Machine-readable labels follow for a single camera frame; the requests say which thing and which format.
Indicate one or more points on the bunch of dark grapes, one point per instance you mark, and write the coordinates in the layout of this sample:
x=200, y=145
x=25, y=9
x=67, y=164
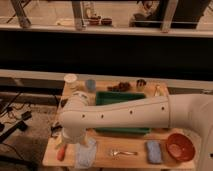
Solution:
x=121, y=87

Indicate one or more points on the white lidded cup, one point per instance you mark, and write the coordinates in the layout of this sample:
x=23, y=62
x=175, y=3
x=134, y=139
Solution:
x=72, y=81

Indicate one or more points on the blue grey cup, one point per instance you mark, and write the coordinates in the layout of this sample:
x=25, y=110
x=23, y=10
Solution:
x=90, y=85

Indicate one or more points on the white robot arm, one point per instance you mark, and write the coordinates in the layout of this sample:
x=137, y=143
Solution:
x=187, y=111

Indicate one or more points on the black tripod stand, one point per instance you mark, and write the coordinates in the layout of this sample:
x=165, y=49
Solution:
x=15, y=122

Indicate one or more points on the grey folded cloth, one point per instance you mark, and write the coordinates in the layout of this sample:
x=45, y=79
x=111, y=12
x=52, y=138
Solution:
x=85, y=155

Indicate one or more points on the green plastic tray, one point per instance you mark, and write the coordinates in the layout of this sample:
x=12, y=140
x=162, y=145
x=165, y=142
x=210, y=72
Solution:
x=107, y=97

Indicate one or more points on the metal spoon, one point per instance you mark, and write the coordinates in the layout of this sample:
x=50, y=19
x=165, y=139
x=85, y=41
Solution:
x=117, y=152

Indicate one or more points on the wooden table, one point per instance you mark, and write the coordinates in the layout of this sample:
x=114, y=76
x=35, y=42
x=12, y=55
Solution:
x=126, y=142

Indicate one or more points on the black rectangular block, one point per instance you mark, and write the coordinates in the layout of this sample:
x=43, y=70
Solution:
x=63, y=102

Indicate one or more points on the small dark cup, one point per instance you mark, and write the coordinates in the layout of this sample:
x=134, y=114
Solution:
x=140, y=84

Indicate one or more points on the red bowl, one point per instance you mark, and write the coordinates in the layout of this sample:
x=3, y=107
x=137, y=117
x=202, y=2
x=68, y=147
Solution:
x=180, y=147

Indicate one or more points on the blue sponge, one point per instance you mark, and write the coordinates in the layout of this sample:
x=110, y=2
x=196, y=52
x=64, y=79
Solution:
x=154, y=152

